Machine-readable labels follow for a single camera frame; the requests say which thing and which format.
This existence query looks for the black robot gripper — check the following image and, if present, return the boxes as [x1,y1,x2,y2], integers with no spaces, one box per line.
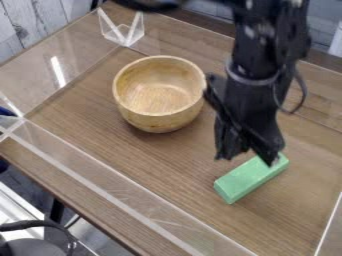
[203,74,284,165]

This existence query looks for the green rectangular block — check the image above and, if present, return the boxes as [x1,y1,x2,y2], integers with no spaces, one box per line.
[214,154,290,204]

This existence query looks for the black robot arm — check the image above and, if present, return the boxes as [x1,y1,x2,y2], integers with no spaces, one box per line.
[203,0,311,165]

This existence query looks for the light wooden bowl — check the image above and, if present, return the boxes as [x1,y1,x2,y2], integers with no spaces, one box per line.
[112,55,207,133]

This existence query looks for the black table leg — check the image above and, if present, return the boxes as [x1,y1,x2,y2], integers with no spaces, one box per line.
[49,199,65,224]

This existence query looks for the clear acrylic tray enclosure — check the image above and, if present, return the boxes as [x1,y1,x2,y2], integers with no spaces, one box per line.
[0,13,342,256]

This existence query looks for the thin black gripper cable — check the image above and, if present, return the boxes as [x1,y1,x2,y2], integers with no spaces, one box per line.
[271,64,310,115]

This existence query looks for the black cable lower left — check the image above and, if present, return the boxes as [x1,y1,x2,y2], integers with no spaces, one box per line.
[0,219,75,256]

